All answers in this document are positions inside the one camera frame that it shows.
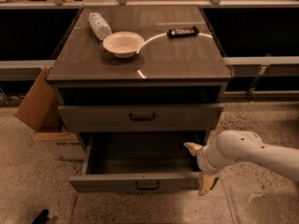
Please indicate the grey top drawer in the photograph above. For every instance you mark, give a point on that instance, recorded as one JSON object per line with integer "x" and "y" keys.
{"x": 139, "y": 118}

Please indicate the black object on floor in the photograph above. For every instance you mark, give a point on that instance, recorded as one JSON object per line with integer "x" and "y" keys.
{"x": 42, "y": 218}

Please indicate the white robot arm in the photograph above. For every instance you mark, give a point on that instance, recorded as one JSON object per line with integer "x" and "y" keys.
{"x": 232, "y": 147}

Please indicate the metal railing frame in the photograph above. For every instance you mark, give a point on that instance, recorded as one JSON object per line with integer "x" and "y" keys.
{"x": 26, "y": 69}

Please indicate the white paper bowl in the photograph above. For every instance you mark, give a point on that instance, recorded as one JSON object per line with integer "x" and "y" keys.
{"x": 123, "y": 44}

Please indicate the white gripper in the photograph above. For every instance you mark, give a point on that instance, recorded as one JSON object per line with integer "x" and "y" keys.
{"x": 203, "y": 160}

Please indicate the clear plastic water bottle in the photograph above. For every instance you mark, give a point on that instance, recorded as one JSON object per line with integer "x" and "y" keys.
{"x": 99, "y": 25}

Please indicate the grey drawer cabinet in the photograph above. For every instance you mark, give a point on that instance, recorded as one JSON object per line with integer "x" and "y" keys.
{"x": 166, "y": 71}

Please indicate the grey drawer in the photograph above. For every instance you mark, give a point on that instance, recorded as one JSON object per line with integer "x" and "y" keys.
{"x": 139, "y": 118}
{"x": 139, "y": 162}

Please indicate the open cardboard box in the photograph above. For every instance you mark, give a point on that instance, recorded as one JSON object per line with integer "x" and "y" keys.
{"x": 39, "y": 112}

